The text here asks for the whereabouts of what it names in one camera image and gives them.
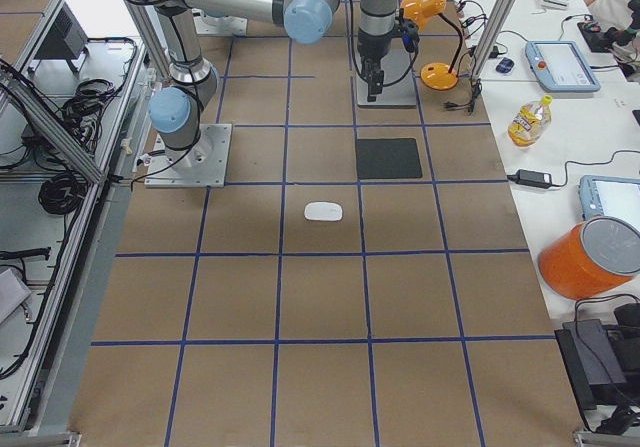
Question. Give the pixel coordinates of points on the yellow drink bottle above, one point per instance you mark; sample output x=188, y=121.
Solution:
x=530, y=122

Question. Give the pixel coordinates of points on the dark blue small pouch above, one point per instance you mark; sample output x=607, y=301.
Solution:
x=505, y=66

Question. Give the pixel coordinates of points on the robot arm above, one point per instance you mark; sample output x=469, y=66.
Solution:
x=379, y=24
x=190, y=29

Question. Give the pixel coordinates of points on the black power adapter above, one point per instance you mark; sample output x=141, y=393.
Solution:
x=534, y=179

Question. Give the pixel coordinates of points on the white computer mouse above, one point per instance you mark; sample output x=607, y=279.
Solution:
x=322, y=211

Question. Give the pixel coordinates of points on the orange desk lamp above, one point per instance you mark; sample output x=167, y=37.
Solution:
x=436, y=73

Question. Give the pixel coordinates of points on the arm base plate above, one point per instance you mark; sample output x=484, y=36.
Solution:
x=204, y=166
x=399, y=90

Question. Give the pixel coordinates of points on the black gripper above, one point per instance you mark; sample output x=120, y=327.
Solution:
x=373, y=47

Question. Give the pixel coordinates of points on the orange bucket with lid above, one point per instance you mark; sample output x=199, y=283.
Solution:
x=594, y=257

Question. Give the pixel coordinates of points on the black mousepad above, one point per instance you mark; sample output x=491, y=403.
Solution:
x=387, y=158

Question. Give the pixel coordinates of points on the blue teach pendant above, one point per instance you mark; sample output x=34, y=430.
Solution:
x=560, y=67
x=610, y=196

